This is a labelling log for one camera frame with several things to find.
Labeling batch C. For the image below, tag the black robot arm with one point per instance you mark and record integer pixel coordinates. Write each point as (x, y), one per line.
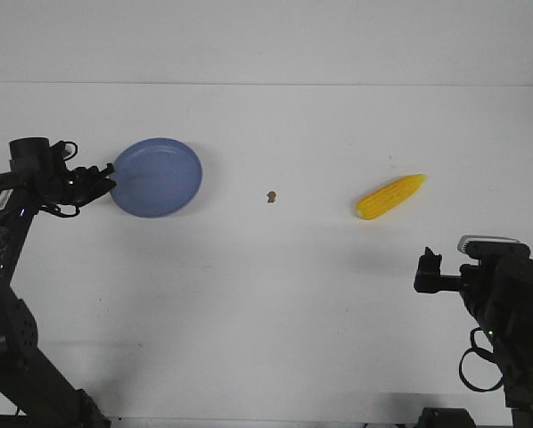
(512, 353)
(43, 397)

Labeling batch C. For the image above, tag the blue round plate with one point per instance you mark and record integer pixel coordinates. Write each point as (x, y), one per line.
(156, 177)

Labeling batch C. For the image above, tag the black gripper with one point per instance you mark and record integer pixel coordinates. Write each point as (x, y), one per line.
(496, 289)
(40, 175)

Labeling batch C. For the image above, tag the yellow corn cob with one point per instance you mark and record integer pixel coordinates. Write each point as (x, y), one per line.
(388, 196)

